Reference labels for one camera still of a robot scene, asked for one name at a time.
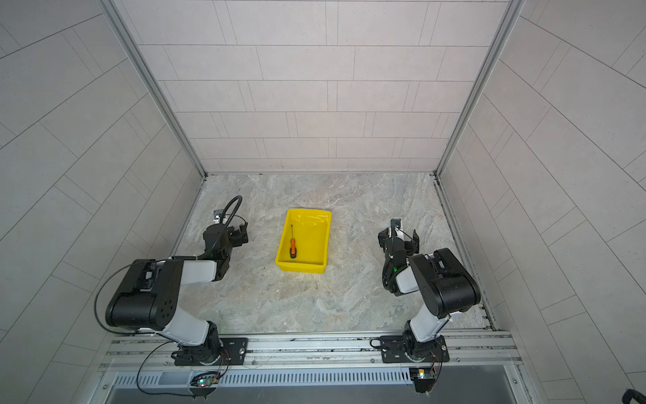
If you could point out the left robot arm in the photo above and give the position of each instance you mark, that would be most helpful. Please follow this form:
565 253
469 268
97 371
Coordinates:
147 300

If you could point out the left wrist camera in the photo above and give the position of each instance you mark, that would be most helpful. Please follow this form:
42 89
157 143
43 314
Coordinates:
219 216

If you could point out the right corner aluminium profile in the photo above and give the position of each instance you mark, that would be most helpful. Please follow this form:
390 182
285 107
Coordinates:
509 18

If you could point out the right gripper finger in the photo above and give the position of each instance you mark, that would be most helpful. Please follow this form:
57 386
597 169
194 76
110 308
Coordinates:
384 236
415 242

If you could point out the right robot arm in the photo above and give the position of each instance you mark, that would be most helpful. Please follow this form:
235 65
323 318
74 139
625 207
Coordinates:
446 287

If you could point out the yellow plastic bin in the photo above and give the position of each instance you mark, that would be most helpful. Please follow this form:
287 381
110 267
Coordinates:
312 234

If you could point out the left green circuit board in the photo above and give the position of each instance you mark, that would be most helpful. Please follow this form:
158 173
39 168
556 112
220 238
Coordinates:
205 380

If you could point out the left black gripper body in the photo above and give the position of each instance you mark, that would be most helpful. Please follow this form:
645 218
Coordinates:
229 243

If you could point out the left corner aluminium profile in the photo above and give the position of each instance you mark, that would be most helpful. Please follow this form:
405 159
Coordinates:
132 50

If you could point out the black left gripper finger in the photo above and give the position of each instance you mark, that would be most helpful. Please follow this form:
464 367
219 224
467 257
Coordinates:
236 235
244 236

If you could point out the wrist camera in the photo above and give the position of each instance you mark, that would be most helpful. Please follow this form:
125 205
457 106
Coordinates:
219 216
395 227

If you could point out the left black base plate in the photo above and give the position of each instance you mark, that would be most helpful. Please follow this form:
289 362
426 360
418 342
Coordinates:
214 351

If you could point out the right small circuit board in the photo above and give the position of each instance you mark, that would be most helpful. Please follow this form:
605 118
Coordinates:
423 379

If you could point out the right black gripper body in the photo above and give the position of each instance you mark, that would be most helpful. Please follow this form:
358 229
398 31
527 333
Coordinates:
387 251

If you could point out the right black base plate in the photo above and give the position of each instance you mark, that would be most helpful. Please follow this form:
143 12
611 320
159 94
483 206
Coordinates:
404 349

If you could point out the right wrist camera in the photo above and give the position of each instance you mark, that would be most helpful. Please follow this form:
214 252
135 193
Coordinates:
395 227

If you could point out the aluminium mounting rail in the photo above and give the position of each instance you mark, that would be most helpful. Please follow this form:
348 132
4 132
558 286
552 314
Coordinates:
277 351

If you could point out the corner aluminium profile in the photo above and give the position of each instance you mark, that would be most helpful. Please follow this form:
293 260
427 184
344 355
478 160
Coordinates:
509 18
132 50

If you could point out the orange black screwdriver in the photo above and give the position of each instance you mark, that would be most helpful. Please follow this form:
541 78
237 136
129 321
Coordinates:
292 247

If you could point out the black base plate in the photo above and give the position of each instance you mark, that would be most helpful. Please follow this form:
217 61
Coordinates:
214 351
404 349

